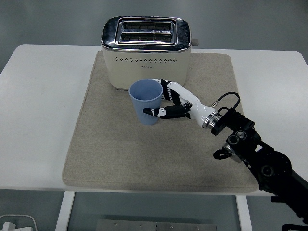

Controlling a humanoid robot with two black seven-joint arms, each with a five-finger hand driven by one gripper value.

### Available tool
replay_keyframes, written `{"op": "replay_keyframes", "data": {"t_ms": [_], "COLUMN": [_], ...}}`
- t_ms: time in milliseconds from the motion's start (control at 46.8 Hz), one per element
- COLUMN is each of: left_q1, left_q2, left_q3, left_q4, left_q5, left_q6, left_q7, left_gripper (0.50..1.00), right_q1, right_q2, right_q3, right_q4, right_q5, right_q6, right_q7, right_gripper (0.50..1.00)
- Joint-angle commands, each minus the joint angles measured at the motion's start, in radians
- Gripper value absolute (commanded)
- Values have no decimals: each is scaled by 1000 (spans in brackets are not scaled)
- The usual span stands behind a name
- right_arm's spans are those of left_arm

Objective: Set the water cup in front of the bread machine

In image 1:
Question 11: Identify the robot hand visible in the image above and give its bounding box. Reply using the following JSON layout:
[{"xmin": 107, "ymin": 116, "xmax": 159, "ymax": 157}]
[{"xmin": 142, "ymin": 78, "xmax": 217, "ymax": 128}]

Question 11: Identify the blue ribbed cup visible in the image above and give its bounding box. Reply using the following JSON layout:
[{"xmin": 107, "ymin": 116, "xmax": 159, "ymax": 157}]
[{"xmin": 128, "ymin": 79, "xmax": 164, "ymax": 126}]

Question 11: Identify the cream and chrome toaster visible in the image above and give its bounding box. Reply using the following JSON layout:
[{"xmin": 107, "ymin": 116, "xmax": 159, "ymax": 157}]
[{"xmin": 100, "ymin": 16, "xmax": 200, "ymax": 92}]

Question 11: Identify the beige fabric mat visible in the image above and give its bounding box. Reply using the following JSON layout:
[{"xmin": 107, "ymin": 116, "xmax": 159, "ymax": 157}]
[{"xmin": 62, "ymin": 51, "xmax": 260, "ymax": 193}]

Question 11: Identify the white table leg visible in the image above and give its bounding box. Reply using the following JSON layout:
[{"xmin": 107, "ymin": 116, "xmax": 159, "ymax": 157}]
[
  {"xmin": 55, "ymin": 192, "xmax": 76, "ymax": 231},
  {"xmin": 235, "ymin": 195, "xmax": 253, "ymax": 231}
]

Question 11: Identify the grey metal plate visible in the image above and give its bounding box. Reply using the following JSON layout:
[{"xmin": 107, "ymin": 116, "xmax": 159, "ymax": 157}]
[{"xmin": 96, "ymin": 219, "xmax": 217, "ymax": 231}]

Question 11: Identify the white plastic bin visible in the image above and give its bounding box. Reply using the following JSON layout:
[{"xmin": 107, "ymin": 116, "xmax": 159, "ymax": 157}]
[{"xmin": 0, "ymin": 214, "xmax": 38, "ymax": 231}]

